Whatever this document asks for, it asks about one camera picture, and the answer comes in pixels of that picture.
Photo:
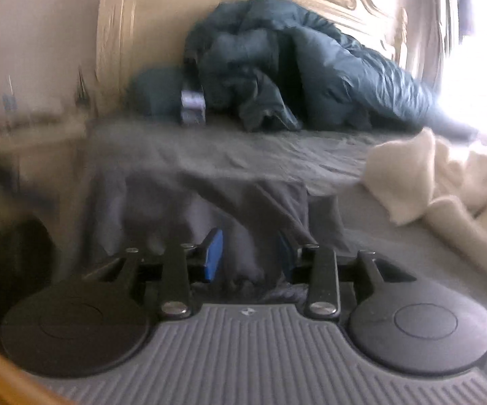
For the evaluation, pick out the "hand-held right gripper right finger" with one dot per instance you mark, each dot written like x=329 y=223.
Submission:
x=286 y=257

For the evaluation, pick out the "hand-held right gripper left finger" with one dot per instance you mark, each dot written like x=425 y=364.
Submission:
x=213 y=257

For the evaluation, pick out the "dark grey garment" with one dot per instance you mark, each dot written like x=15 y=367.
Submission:
x=226 y=202

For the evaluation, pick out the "grey bed blanket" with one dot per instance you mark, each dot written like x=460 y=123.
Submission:
x=226 y=152

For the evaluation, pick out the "purple white item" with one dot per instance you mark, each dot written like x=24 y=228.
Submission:
x=193 y=105

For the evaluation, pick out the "dark teal pillow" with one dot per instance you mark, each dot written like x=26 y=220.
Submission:
x=155 y=93

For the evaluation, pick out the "white fluffy sweater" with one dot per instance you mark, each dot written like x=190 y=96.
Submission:
x=446 y=185

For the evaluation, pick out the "blue duvet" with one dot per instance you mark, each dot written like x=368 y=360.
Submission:
x=311 y=63

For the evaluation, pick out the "cream carved headboard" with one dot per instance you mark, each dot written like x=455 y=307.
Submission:
x=142 y=29

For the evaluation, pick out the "grey curtain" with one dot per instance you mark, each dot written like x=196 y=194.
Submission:
x=444 y=17

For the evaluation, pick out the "dark hanging garment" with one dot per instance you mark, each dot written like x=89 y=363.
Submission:
x=465 y=8

